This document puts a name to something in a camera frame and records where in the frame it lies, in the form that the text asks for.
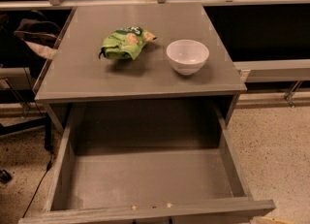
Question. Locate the green chip bag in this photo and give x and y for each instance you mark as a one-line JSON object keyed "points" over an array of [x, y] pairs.
{"points": [[125, 43]]}

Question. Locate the white bowl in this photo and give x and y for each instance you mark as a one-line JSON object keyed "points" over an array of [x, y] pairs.
{"points": [[187, 57]]}

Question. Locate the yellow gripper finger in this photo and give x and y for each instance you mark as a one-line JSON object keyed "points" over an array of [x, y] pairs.
{"points": [[268, 220]]}

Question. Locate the grey top drawer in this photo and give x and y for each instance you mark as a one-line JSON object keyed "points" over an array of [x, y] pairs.
{"points": [[148, 162]]}

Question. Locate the grey drawer cabinet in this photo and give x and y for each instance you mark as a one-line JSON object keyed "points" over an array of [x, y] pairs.
{"points": [[77, 74]]}

